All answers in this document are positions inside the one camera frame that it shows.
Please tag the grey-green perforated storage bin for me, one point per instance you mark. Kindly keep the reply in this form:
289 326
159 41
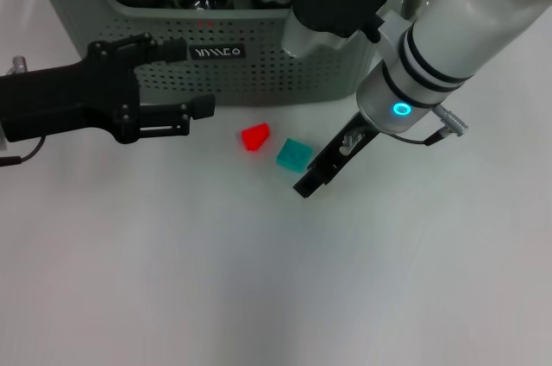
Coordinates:
259 64

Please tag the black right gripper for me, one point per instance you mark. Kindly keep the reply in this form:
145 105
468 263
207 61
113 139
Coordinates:
351 141

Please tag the orange-red wedge toy block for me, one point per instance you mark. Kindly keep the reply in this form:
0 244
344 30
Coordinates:
254 136

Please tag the teal square toy plate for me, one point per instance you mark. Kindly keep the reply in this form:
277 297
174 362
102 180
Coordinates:
294 156

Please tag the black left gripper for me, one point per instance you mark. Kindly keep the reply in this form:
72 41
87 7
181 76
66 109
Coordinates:
86 94

